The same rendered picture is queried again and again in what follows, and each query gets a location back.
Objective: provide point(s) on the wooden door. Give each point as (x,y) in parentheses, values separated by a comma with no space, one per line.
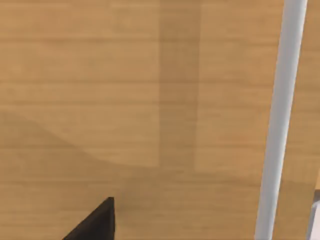
(125,100)

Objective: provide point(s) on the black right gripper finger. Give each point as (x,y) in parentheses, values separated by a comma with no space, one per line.
(100,222)

